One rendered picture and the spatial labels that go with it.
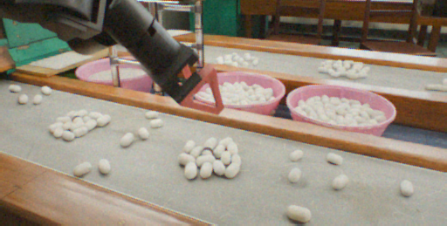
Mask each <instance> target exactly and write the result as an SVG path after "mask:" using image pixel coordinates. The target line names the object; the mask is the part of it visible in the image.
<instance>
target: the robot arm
mask: <svg viewBox="0 0 447 226"><path fill-rule="evenodd" d="M0 17H1V18H5V19H12V20H15V21H18V22H19V23H20V24H39V25H41V27H43V28H44V29H47V30H49V31H52V32H54V33H57V39H60V40H63V41H65V42H67V43H68V44H69V47H70V48H72V50H73V51H75V52H77V53H78V54H80V55H83V56H90V55H93V54H94V53H96V52H97V51H103V50H105V49H106V48H108V47H112V46H115V45H116V44H118V43H119V45H120V46H121V47H125V48H126V49H127V52H128V53H129V54H130V55H131V56H132V57H134V58H135V60H137V61H138V62H139V63H140V68H141V69H142V70H143V71H144V72H145V73H147V74H148V77H149V78H151V79H152V80H153V81H154V82H155V83H156V84H157V85H158V86H159V87H160V88H161V89H162V90H163V91H164V92H166V94H167V95H168V96H170V98H171V99H173V100H174V101H175V102H176V103H177V104H178V105H179V106H184V107H187V108H190V109H194V110H202V111H205V112H207V113H212V114H220V113H221V112H222V111H223V110H224V103H223V101H222V98H221V92H220V88H219V83H218V78H217V69H216V68H215V67H214V66H213V65H212V64H207V65H206V66H205V67H204V68H203V69H202V70H201V71H200V72H199V73H197V72H193V73H192V74H191V72H190V70H189V66H190V67H193V64H195V63H196V62H197V61H198V59H199V58H200V56H199V55H198V53H197V52H196V51H195V50H193V49H192V48H190V47H188V46H187V45H184V44H183V43H181V42H180V41H176V40H175V39H173V38H172V37H171V36H170V34H169V33H168V32H167V31H166V30H165V29H164V28H162V26H161V25H160V24H159V23H158V22H157V21H156V20H153V19H154V18H153V16H151V14H150V13H149V11H147V10H146V9H145V7H143V6H142V5H141V3H140V2H139V1H138V0H0ZM188 64H189V65H188ZM181 71H182V72H183V73H184V77H185V78H186V81H185V82H184V83H183V84H182V83H180V81H181V80H180V78H178V77H177V75H178V74H179V73H180V72H181ZM205 84H210V88H211V92H212V95H213V97H214V100H215V101H216V104H215V105H214V106H212V105H207V104H204V103H203V102H200V101H197V100H193V96H195V95H196V94H197V92H198V91H200V89H201V88H202V87H203V86H204V85H205Z"/></svg>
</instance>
